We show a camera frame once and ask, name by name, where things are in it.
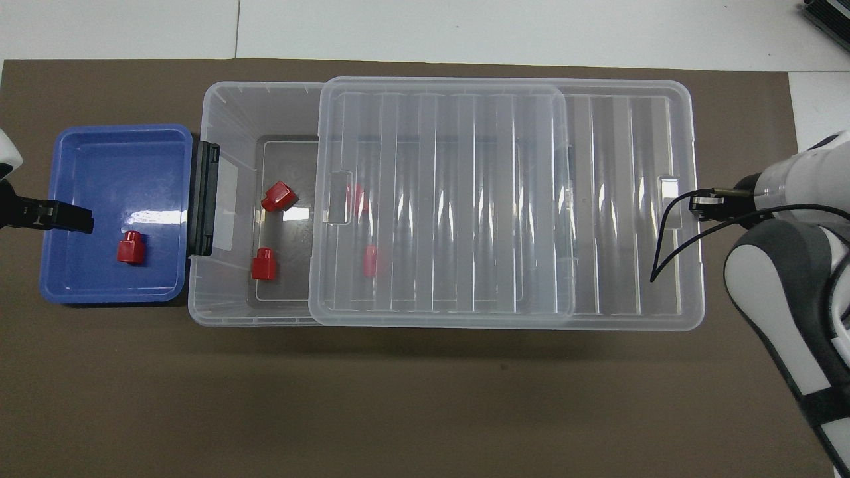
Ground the clear ribbed plastic lid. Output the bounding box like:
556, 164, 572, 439
309, 76, 706, 331

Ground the black ribbed device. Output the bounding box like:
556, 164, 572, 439
800, 0, 850, 44

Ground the black box latch handle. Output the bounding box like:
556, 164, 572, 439
187, 136, 221, 258

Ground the black printed cable strap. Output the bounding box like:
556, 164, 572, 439
800, 387, 850, 426

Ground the brown table mat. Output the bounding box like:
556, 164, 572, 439
0, 58, 836, 478

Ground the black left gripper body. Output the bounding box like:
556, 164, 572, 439
0, 179, 55, 230

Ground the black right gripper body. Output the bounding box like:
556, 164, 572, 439
712, 173, 766, 224

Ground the clear plastic storage box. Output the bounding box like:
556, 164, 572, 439
188, 81, 577, 327

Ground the blue plastic tray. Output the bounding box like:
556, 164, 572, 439
38, 124, 195, 305

